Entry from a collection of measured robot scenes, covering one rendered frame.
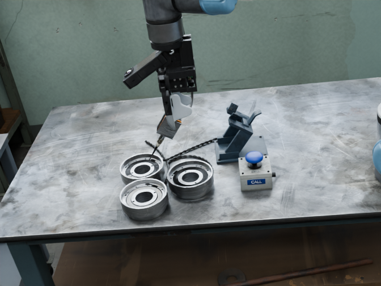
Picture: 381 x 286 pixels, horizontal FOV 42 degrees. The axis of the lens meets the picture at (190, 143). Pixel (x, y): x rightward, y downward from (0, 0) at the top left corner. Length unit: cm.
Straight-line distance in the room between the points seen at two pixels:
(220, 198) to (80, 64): 186
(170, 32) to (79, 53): 182
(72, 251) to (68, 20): 158
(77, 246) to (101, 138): 31
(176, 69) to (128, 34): 167
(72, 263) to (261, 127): 63
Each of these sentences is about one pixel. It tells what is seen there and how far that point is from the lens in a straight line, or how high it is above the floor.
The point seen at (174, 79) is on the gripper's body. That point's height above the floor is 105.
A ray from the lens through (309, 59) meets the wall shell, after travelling 281.
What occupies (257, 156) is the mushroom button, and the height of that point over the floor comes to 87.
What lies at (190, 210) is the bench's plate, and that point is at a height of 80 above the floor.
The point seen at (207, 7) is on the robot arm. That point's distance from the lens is 96.
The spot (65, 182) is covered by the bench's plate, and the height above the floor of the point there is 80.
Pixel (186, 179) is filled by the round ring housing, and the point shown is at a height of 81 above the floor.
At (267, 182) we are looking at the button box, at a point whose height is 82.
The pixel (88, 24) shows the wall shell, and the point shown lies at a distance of 275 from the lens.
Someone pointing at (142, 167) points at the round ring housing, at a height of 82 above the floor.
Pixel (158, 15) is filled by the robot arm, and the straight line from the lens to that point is 102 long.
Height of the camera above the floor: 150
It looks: 32 degrees down
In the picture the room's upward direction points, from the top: 8 degrees counter-clockwise
